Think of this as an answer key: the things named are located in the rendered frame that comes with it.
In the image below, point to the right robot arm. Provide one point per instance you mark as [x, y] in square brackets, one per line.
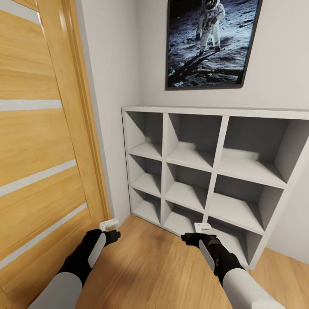
[241, 289]

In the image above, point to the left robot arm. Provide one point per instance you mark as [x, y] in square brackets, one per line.
[64, 289]

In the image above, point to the bookcase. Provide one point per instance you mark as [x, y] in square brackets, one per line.
[259, 218]

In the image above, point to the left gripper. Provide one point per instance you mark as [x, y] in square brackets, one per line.
[112, 236]

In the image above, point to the door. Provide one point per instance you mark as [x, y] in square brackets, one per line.
[52, 185]

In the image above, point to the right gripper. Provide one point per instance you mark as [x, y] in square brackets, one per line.
[190, 238]

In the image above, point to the painting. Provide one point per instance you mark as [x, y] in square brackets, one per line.
[209, 42]

